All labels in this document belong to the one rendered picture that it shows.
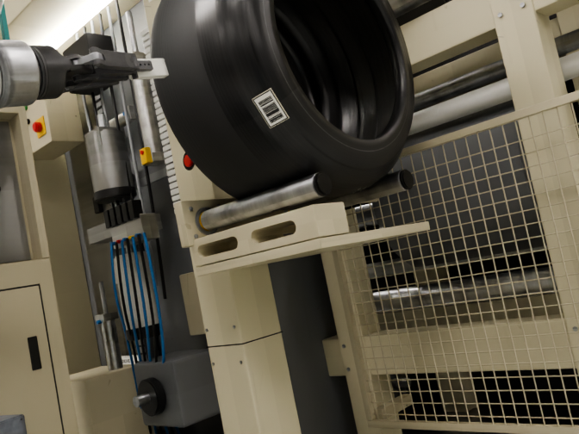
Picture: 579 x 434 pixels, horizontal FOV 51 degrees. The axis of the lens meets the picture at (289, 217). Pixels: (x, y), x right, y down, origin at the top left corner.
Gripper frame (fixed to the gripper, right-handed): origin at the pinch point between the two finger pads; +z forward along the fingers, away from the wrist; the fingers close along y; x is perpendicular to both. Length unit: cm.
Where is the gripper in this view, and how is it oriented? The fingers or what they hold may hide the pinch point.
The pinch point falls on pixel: (146, 68)
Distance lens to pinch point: 105.2
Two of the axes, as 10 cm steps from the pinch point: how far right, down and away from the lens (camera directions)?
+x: 2.9, 9.6, 0.2
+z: 6.5, -2.1, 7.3
